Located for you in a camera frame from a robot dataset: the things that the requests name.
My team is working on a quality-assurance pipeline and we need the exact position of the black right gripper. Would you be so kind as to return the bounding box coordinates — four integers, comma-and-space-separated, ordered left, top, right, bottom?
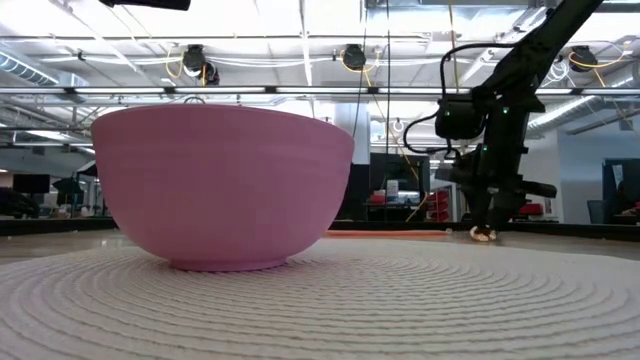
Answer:
433, 92, 559, 230

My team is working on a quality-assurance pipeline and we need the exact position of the gold spoon green handle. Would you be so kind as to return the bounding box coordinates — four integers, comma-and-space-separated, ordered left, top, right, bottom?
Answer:
468, 224, 499, 243

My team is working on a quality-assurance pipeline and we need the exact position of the pink plastic bowl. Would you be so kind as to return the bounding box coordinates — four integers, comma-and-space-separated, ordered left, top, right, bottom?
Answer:
90, 103, 356, 273

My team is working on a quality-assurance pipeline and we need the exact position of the red storage bin stack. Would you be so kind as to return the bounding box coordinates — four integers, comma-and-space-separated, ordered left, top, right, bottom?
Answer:
427, 189, 451, 222

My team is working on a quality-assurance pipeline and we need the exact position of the black cabinet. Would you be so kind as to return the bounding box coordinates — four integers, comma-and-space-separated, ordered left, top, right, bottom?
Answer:
369, 152, 432, 194

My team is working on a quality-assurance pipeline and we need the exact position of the white round woven placemat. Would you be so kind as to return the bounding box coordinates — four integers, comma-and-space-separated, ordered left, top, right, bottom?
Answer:
0, 237, 640, 360

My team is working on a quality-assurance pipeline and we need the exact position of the black monitor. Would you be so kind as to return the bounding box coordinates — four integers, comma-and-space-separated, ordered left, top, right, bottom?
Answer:
12, 173, 52, 195

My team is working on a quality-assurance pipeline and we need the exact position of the black ceiling cable reel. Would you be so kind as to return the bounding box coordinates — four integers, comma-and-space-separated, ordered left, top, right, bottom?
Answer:
181, 43, 221, 86
569, 44, 600, 74
341, 43, 368, 72

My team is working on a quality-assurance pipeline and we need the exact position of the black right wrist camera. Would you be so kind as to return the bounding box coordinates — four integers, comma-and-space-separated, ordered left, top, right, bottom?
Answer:
433, 95, 489, 141

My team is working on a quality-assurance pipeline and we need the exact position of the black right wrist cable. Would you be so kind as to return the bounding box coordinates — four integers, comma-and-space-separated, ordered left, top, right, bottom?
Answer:
402, 42, 516, 156

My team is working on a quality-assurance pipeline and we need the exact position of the yellow cable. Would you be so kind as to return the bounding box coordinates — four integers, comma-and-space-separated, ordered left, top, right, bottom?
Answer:
446, 0, 460, 94

